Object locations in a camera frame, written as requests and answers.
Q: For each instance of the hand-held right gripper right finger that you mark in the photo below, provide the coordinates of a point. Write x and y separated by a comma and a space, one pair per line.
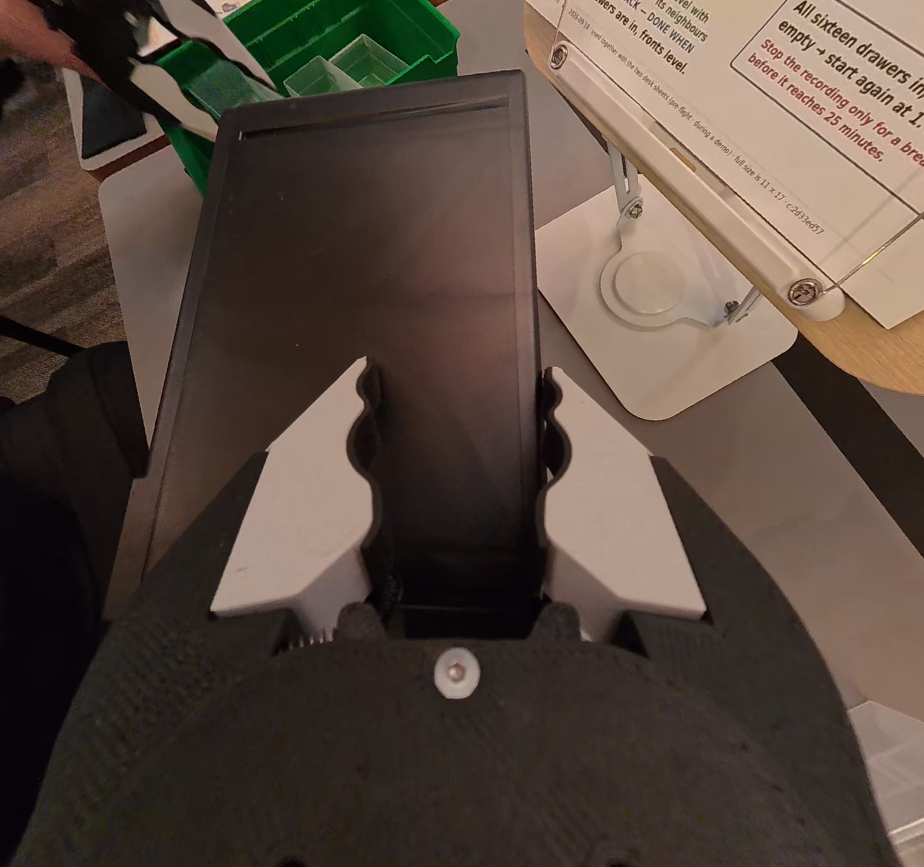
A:
621, 527

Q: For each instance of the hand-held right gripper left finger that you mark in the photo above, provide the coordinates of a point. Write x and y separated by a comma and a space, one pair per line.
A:
303, 520

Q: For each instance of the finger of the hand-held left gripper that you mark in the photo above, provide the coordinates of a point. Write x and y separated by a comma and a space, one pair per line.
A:
202, 22
170, 98

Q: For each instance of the small clear plastic drawer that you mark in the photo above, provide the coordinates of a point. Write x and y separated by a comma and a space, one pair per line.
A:
368, 62
314, 80
209, 91

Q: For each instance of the green plastic bin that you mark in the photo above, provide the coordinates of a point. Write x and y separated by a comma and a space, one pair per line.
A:
303, 22

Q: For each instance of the black drawer cabinet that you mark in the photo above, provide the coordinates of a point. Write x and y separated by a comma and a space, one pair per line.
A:
361, 267

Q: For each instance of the large clear plastic bin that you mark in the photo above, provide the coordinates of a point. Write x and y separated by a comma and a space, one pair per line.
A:
895, 773

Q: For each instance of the person's left hand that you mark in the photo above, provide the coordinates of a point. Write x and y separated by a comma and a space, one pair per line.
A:
29, 22

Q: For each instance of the black tablet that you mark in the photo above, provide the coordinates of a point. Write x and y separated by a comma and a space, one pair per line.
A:
112, 123

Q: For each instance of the white stand base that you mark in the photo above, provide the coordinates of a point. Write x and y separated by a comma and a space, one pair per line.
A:
577, 289

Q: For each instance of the instruction sheet on wooden stand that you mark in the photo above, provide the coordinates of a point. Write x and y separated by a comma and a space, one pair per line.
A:
866, 354

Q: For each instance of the white stand ledge bar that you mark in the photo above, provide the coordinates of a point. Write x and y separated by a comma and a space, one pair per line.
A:
693, 195

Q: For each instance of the printed instruction sheet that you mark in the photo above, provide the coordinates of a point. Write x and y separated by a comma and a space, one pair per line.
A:
794, 51

